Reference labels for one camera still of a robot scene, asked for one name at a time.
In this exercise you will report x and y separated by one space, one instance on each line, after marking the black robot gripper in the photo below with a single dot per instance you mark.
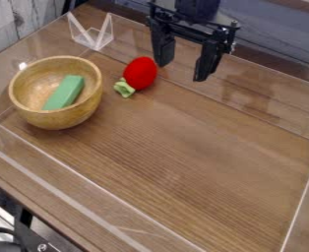
198 16

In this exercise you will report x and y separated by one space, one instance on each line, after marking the green rectangular block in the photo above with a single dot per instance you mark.
65 93

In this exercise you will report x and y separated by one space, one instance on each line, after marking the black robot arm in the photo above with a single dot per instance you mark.
197 37

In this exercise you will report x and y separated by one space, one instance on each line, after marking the brown wooden bowl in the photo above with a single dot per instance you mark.
35 83

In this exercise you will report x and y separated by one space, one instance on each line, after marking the red plush strawberry toy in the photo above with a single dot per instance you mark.
138 76

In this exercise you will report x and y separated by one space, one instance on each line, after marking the clear acrylic corner bracket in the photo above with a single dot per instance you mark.
92 38

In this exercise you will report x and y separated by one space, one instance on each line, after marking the black table leg bracket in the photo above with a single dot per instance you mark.
35 242

